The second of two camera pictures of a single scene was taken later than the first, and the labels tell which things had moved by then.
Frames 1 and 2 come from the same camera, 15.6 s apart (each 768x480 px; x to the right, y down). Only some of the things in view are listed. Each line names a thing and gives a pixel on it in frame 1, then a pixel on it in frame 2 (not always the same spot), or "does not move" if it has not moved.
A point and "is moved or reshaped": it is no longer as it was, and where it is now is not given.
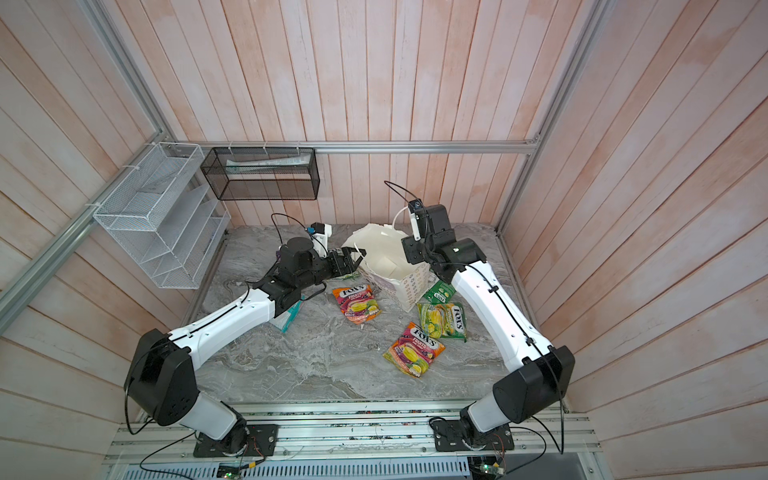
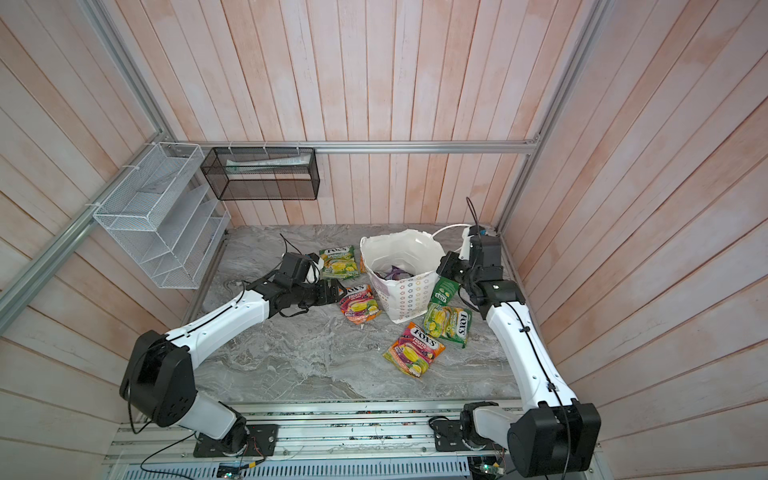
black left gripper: [350, 266] -> [324, 296]
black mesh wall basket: [263, 173] does not move
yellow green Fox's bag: [445, 320] does not move
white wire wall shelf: [166, 217] does not move
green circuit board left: [228, 470] does not move
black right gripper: [410, 248] -> [450, 262]
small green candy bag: [440, 292] does not move
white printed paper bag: [406, 285] is moved or reshaped
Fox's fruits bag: [358, 304] does not move
